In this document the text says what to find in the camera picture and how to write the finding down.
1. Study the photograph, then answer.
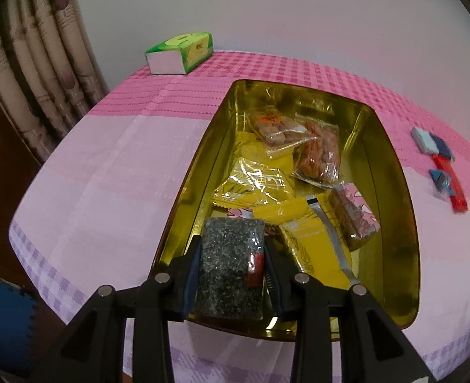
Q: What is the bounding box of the light blue snack packet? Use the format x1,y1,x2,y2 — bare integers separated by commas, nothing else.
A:
412,127,439,154

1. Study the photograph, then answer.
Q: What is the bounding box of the red stick packet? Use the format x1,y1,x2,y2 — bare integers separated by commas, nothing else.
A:
432,154,469,213

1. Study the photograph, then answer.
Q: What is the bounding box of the plain yellow snack packet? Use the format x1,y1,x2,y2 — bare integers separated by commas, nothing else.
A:
234,130,299,176

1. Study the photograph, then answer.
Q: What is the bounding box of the clear packet of orange snacks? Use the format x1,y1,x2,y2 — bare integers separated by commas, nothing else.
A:
291,114,342,188

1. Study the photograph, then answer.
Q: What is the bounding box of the dark speckled snack packet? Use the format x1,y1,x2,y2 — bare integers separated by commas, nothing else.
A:
195,217,268,321

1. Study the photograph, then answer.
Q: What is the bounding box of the pink printed snack packet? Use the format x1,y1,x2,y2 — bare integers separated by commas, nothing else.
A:
328,184,380,252

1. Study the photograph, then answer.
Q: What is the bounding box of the pink checked tablecloth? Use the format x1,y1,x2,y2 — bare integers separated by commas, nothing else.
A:
9,50,470,383

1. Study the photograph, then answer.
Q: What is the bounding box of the blue foam mat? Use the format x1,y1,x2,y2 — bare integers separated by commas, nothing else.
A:
0,269,38,368

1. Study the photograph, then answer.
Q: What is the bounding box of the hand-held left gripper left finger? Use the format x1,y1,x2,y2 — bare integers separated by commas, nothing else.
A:
31,235,204,383

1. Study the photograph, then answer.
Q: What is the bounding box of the blue triangle print packet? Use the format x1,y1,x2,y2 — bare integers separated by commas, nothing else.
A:
428,169,457,196

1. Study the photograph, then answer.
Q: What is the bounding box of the green white tissue box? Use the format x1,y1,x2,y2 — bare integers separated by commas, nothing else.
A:
145,31,214,76

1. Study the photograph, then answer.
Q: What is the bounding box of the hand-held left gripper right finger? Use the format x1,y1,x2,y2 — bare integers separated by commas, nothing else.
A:
264,236,440,383

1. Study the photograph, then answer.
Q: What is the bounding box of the silver strip packet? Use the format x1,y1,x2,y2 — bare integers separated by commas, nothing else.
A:
306,195,362,288

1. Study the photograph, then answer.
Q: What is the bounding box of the clear fronted yellow packet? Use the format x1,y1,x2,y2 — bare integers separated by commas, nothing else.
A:
213,157,296,210

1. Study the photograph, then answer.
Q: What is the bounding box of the beige patterned curtain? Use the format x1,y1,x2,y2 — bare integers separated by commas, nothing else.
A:
0,0,110,165

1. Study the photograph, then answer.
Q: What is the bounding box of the dark blue snack packet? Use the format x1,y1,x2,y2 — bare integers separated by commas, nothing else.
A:
432,136,457,162

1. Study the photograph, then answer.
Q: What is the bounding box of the gold tin box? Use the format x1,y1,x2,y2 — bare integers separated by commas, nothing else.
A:
149,80,422,342

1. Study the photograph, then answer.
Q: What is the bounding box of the clear packet of brown snacks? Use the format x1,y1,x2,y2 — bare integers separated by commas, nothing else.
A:
246,106,311,159

